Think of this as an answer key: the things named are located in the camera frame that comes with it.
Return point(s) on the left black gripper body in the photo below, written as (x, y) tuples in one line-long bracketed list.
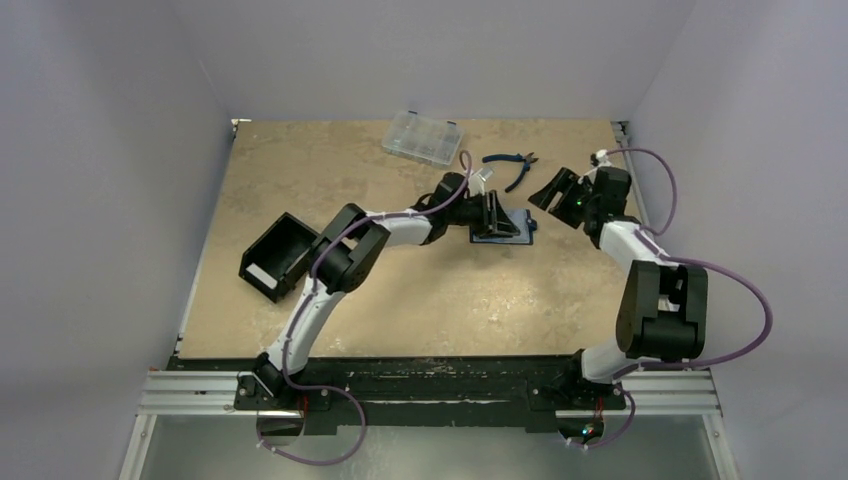
[(470, 212)]

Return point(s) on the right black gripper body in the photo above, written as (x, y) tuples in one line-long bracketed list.
[(569, 201)]

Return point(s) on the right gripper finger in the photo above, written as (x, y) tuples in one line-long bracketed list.
[(570, 208), (560, 185)]

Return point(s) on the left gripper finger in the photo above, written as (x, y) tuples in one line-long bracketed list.
[(487, 226), (493, 205)]

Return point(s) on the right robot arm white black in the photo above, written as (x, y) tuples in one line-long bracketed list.
[(661, 317)]

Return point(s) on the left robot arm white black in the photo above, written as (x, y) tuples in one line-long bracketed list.
[(336, 261)]

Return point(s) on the black card tray box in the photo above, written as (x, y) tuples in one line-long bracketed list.
[(276, 261)]

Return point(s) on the clear plastic organizer box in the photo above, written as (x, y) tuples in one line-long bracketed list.
[(423, 139)]

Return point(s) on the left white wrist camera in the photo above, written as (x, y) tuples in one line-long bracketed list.
[(484, 177)]

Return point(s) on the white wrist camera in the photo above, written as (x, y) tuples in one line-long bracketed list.
[(484, 177), (599, 159)]

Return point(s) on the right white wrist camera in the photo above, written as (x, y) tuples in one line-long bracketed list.
[(599, 159)]

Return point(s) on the black aluminium mounting rail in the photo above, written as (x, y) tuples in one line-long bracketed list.
[(538, 394)]

